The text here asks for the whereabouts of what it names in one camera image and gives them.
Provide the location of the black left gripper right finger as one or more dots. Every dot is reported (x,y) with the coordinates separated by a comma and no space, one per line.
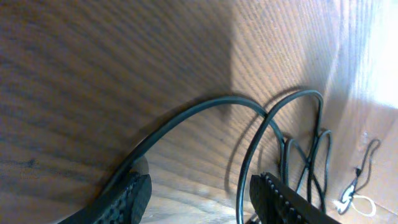
(274,202)

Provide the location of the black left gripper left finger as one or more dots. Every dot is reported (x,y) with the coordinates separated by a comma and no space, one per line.
(124,203)

